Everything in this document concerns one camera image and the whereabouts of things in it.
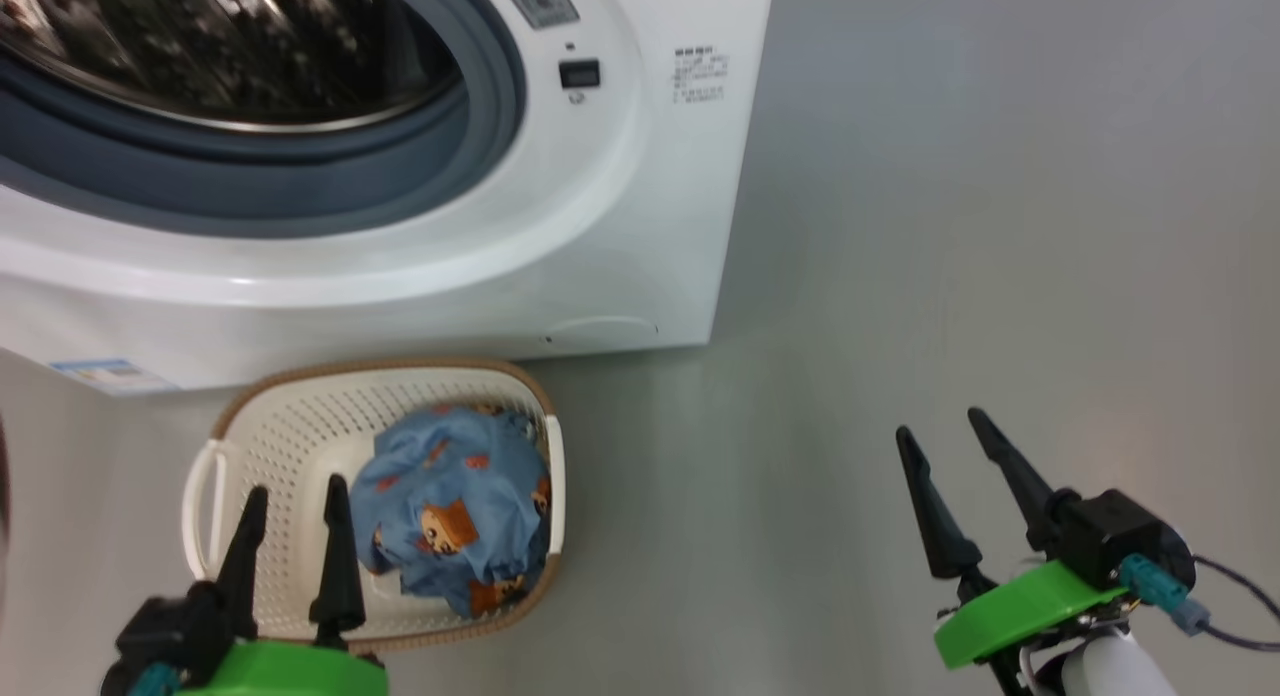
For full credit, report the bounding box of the white washing machine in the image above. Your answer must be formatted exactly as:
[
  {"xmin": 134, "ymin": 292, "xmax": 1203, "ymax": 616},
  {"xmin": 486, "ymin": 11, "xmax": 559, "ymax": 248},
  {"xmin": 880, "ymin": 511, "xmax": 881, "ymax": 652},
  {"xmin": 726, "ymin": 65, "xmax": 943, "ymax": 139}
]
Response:
[{"xmin": 0, "ymin": 0, "xmax": 776, "ymax": 393}]

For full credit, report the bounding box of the blue bear print garment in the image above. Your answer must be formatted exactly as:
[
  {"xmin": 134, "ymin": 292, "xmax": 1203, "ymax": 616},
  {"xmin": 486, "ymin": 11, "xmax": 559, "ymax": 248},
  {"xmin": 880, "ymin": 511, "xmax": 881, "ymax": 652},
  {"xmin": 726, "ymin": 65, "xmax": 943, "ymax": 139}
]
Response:
[{"xmin": 350, "ymin": 404, "xmax": 554, "ymax": 620}]

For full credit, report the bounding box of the blue energy label sticker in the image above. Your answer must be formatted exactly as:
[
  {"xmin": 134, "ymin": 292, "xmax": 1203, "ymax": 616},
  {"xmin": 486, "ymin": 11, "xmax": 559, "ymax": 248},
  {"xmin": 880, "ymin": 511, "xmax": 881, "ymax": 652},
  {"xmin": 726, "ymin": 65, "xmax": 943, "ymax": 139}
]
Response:
[{"xmin": 50, "ymin": 359, "xmax": 177, "ymax": 395}]

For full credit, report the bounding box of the grey rubber door gasket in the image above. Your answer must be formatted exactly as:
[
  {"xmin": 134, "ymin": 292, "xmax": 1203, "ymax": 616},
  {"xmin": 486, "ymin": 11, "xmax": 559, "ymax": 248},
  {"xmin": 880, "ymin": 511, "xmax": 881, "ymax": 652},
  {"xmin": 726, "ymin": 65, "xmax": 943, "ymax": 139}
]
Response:
[{"xmin": 0, "ymin": 0, "xmax": 529, "ymax": 240}]

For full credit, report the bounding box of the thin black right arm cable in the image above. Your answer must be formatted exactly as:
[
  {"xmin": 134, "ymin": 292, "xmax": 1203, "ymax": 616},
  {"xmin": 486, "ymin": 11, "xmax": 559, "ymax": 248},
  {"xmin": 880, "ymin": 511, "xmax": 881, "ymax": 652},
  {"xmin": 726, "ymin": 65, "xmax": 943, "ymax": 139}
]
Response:
[{"xmin": 1190, "ymin": 556, "xmax": 1280, "ymax": 653}]

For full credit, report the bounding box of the teal camera connector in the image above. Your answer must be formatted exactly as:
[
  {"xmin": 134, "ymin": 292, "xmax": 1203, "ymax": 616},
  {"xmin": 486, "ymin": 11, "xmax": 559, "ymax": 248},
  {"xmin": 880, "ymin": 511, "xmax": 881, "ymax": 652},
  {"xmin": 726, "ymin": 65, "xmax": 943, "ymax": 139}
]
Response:
[
  {"xmin": 127, "ymin": 664, "xmax": 183, "ymax": 696},
  {"xmin": 1120, "ymin": 554, "xmax": 1211, "ymax": 634}
]

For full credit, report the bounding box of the teal left camera connector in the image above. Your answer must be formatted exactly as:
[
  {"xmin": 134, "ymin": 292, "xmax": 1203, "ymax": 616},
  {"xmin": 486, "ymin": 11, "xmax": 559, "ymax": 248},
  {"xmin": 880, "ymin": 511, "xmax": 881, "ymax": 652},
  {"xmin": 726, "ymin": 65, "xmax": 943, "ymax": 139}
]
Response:
[{"xmin": 127, "ymin": 664, "xmax": 183, "ymax": 696}]

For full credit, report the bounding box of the teal right camera connector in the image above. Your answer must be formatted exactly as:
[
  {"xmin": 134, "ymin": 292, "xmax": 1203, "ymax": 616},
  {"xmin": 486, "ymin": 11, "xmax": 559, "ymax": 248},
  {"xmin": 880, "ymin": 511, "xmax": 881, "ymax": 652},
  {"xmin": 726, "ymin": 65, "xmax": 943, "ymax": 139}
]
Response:
[{"xmin": 1120, "ymin": 554, "xmax": 1211, "ymax": 634}]

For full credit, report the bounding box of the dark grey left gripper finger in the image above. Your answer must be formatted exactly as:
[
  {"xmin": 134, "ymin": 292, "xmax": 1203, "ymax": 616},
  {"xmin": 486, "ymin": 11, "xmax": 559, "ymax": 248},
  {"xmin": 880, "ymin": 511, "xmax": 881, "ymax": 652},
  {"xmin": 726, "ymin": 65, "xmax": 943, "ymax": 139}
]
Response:
[
  {"xmin": 213, "ymin": 486, "xmax": 269, "ymax": 642},
  {"xmin": 308, "ymin": 474, "xmax": 366, "ymax": 647}
]

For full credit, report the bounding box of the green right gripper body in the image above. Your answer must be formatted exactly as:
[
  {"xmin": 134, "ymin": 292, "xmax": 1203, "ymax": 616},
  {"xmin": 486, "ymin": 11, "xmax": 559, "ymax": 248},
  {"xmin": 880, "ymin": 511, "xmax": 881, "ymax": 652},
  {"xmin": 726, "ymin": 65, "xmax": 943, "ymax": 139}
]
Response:
[{"xmin": 933, "ymin": 563, "xmax": 1131, "ymax": 696}]

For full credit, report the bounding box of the cream perforated laundry basket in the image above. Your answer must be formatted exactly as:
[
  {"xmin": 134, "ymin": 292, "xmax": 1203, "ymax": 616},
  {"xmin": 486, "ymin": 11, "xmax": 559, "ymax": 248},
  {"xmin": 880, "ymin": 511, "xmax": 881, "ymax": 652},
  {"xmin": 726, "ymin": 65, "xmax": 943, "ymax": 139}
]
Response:
[{"xmin": 182, "ymin": 359, "xmax": 567, "ymax": 650}]

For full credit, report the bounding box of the steel washing drum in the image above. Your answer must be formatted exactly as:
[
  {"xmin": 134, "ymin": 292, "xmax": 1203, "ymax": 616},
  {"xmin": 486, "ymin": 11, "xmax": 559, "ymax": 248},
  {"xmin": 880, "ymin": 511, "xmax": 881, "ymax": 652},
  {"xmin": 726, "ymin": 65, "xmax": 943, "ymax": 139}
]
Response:
[{"xmin": 0, "ymin": 0, "xmax": 467, "ymax": 135}]

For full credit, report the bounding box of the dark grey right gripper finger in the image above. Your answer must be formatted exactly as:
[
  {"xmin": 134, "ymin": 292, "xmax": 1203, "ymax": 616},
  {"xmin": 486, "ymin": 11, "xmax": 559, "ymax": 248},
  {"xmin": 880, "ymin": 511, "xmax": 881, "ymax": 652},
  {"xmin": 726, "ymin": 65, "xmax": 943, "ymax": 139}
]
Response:
[
  {"xmin": 895, "ymin": 426, "xmax": 983, "ymax": 579},
  {"xmin": 967, "ymin": 408, "xmax": 1061, "ymax": 552}
]

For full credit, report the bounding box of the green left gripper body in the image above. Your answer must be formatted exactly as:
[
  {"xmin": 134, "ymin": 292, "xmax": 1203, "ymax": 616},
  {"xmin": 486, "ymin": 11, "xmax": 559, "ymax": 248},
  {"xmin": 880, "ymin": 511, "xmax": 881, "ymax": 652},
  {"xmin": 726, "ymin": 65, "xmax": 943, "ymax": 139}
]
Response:
[{"xmin": 175, "ymin": 641, "xmax": 389, "ymax": 696}]

